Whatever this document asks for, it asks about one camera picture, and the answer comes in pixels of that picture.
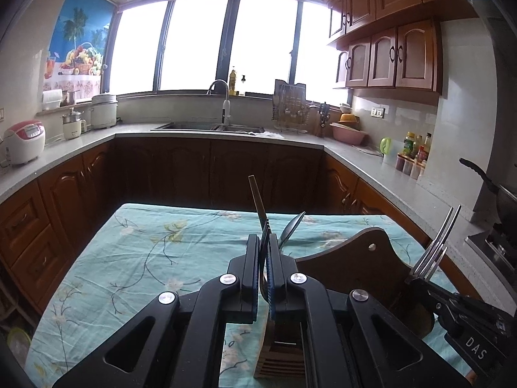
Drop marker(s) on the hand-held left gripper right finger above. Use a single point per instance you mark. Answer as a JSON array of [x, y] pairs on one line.
[[274, 283]]

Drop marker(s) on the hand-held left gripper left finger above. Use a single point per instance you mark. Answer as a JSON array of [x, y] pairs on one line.
[[254, 283]]

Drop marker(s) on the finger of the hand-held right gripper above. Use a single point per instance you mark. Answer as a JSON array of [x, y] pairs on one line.
[[424, 289]]

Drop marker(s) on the metal fork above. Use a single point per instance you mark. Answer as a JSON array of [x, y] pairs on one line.
[[426, 262]]

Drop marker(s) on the wooden utensil holder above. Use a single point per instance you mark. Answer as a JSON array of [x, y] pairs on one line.
[[343, 266]]

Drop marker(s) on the plain brown wooden chopstick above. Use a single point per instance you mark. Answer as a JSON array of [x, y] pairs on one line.
[[256, 202]]

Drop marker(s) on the gas stove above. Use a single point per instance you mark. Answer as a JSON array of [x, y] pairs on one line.
[[499, 250]]

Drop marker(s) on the floral teal tablecloth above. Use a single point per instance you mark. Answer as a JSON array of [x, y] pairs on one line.
[[161, 250]]

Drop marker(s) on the grey kitchen countertop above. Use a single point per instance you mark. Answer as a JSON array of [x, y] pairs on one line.
[[404, 190]]

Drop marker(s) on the black wok with lid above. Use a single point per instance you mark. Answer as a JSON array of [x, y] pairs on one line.
[[507, 206]]

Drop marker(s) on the row of spice jars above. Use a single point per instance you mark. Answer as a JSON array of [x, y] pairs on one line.
[[408, 166]]

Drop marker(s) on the wooden lower cabinets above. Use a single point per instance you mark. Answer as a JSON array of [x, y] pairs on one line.
[[181, 169]]

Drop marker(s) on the wooden cabinets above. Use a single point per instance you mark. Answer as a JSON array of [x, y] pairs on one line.
[[181, 169], [404, 56]]

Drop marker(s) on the red sauce bottle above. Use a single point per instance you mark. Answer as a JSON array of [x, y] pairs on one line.
[[422, 154]]

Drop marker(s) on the yellow label sauce bottle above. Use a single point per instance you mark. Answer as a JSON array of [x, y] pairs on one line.
[[408, 145]]

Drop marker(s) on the pink plastic basin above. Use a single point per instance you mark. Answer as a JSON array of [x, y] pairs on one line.
[[349, 134]]

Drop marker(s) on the wooden knife block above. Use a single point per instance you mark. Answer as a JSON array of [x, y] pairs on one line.
[[321, 121]]

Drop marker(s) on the steel kitchen sink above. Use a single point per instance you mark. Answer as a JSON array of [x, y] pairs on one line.
[[190, 126]]

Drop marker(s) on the curved steel faucet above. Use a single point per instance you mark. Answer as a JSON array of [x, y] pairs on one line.
[[226, 109]]

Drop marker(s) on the orange bowl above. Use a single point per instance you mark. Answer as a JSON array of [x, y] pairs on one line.
[[348, 118]]

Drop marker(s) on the white bowl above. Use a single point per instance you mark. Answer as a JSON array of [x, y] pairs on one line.
[[345, 108]]

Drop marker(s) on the yellow oil bottle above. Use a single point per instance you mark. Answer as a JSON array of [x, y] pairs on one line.
[[233, 83]]

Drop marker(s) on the white electric cooking pot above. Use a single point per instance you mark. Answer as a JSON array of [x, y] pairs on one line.
[[104, 111]]

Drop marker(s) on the wooden upper cabinets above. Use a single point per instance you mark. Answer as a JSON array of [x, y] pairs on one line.
[[404, 56]]

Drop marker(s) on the small glass lid cooker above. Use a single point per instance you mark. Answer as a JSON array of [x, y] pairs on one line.
[[73, 125]]

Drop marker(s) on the large kitchen window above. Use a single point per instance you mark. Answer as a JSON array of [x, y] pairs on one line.
[[194, 44]]

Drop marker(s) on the small metal cup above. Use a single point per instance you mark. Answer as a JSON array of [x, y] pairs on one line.
[[70, 98]]

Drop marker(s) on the red and white rice cooker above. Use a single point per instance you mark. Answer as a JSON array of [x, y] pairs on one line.
[[24, 143]]

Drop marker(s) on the grey range hood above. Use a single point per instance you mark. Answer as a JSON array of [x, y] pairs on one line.
[[496, 8]]

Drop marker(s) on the white wall outlet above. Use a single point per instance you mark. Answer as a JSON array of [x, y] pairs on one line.
[[377, 112]]

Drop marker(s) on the tropical fruit wall poster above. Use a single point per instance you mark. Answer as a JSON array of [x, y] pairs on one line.
[[76, 40]]

